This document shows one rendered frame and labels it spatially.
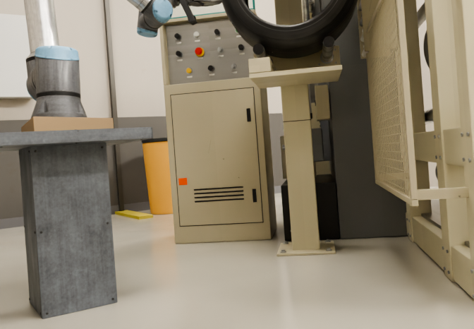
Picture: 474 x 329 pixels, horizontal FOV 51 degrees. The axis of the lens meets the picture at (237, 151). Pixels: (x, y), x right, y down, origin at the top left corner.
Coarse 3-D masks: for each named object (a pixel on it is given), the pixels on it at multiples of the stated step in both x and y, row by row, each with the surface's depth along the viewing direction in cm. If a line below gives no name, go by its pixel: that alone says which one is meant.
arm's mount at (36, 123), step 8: (32, 120) 161; (40, 120) 161; (48, 120) 163; (56, 120) 164; (64, 120) 165; (72, 120) 167; (80, 120) 168; (88, 120) 169; (96, 120) 171; (104, 120) 172; (112, 120) 174; (24, 128) 176; (32, 128) 162; (40, 128) 161; (48, 128) 162; (56, 128) 164; (64, 128) 165; (72, 128) 166; (80, 128) 168; (88, 128) 169; (96, 128) 171
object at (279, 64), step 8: (336, 48) 228; (256, 56) 234; (272, 56) 233; (304, 56) 231; (312, 56) 230; (320, 56) 229; (336, 56) 228; (280, 64) 232; (288, 64) 232; (296, 64) 231; (304, 64) 231; (312, 64) 230; (320, 64) 230; (328, 64) 229; (336, 64) 228
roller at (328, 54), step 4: (328, 36) 195; (324, 40) 195; (328, 40) 195; (332, 40) 195; (324, 44) 195; (328, 44) 195; (332, 44) 195; (324, 48) 200; (328, 48) 197; (332, 48) 201; (324, 52) 208; (328, 52) 206; (332, 52) 213; (324, 56) 218; (328, 56) 216; (324, 60) 226; (328, 60) 225
